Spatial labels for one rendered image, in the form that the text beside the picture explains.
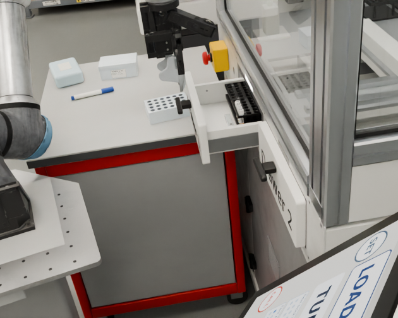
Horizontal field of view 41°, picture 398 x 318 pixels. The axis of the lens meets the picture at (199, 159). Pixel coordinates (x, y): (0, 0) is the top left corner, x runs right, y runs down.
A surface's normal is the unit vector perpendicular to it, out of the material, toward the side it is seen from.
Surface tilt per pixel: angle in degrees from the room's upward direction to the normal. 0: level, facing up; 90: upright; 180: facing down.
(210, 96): 90
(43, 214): 0
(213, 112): 0
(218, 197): 90
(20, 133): 75
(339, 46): 90
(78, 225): 0
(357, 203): 90
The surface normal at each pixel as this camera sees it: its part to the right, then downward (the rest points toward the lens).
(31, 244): -0.11, -0.83
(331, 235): 0.14, 0.54
